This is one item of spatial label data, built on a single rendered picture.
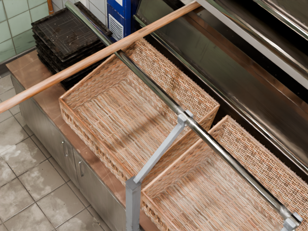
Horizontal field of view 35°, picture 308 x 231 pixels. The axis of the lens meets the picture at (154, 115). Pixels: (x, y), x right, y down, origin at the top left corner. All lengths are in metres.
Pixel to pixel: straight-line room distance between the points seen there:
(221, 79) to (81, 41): 0.72
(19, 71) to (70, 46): 0.39
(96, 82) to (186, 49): 0.49
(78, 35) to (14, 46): 1.00
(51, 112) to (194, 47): 0.78
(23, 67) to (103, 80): 0.47
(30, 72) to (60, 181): 0.67
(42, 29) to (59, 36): 0.10
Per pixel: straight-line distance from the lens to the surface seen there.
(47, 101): 2.46
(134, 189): 1.74
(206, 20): 1.96
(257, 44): 1.56
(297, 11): 1.59
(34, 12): 3.25
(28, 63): 2.64
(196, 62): 2.10
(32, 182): 2.89
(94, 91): 2.39
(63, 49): 2.33
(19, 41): 3.32
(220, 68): 2.02
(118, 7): 2.43
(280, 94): 1.83
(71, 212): 2.77
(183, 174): 2.17
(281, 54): 1.51
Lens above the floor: 2.48
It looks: 53 degrees down
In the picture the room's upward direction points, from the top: 4 degrees clockwise
